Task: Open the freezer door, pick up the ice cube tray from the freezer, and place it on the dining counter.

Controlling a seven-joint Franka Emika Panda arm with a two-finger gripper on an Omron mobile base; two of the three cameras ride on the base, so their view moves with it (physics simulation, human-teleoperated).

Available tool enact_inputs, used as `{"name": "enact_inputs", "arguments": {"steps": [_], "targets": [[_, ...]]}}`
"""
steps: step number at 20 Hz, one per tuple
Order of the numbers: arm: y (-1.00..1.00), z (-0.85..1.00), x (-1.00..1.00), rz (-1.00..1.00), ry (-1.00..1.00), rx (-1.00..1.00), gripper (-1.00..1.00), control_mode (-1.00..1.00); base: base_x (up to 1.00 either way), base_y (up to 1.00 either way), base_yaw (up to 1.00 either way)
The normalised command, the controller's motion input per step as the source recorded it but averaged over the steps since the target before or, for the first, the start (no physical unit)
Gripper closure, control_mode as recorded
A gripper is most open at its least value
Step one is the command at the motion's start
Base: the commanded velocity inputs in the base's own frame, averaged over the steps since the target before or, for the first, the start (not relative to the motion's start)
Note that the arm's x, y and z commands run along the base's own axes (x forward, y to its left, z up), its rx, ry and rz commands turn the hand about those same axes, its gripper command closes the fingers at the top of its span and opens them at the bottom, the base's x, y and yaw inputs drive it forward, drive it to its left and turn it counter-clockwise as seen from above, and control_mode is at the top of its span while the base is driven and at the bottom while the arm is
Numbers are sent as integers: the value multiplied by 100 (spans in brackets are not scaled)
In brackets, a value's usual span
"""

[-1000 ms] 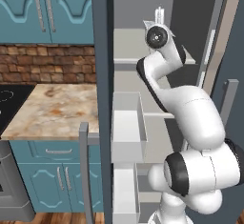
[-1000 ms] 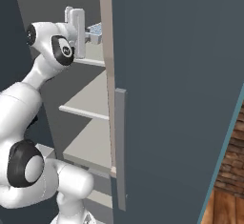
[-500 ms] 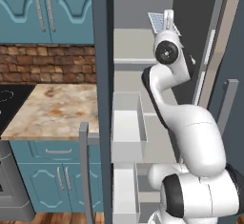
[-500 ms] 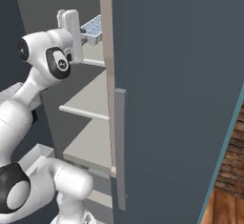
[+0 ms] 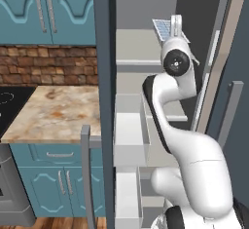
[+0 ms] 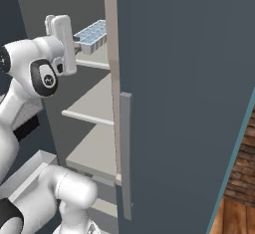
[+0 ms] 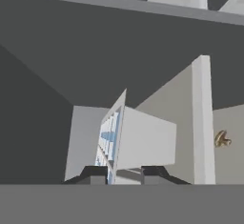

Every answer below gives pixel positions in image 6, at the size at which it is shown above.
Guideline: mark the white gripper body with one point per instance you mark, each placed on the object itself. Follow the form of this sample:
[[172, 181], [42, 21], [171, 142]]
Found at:
[[64, 39]]

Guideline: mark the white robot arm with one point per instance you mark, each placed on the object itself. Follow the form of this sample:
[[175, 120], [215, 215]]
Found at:
[[23, 62]]

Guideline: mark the pale grey freezer shelf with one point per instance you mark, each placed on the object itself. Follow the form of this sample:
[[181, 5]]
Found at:
[[94, 103], [98, 58], [96, 151]]

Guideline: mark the grey fridge freezer cabinet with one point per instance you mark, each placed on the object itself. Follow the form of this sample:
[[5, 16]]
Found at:
[[43, 9]]

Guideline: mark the dark grey freezer door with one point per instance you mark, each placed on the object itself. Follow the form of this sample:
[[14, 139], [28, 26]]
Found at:
[[186, 95]]

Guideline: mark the white freezer drawer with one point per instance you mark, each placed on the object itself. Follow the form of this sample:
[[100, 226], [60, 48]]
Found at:
[[30, 173]]

